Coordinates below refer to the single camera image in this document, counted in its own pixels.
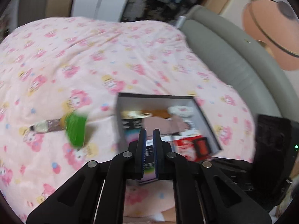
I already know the beige pink cloth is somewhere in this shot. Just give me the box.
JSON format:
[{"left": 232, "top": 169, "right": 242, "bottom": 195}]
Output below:
[{"left": 142, "top": 115, "right": 191, "bottom": 135}]

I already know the pink cartoon print blanket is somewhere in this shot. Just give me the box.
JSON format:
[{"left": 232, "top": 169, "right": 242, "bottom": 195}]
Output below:
[{"left": 1, "top": 17, "right": 254, "bottom": 222}]

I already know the white fluffy plush toy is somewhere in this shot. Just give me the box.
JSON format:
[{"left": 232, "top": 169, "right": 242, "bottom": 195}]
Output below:
[{"left": 167, "top": 105, "right": 194, "bottom": 118}]

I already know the grey padded headboard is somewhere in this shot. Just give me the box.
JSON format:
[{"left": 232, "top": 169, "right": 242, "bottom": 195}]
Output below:
[{"left": 177, "top": 5, "right": 298, "bottom": 120}]

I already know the red portrait poster card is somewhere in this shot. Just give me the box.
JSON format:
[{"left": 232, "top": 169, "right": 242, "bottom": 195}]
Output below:
[{"left": 173, "top": 135, "right": 212, "bottom": 162}]

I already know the grey cabinet with boxes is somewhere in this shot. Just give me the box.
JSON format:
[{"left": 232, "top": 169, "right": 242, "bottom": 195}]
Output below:
[{"left": 18, "top": 0, "right": 73, "bottom": 25}]

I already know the black box with colourful print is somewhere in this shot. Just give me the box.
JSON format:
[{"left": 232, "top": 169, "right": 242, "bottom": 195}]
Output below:
[{"left": 122, "top": 118, "right": 157, "bottom": 184}]

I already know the black cardboard storage box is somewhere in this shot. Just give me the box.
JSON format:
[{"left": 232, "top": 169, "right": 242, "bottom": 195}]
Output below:
[{"left": 115, "top": 93, "right": 222, "bottom": 156}]

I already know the green yellow corn snack bag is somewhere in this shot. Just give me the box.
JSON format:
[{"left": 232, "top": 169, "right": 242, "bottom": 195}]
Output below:
[{"left": 29, "top": 111, "right": 88, "bottom": 148}]

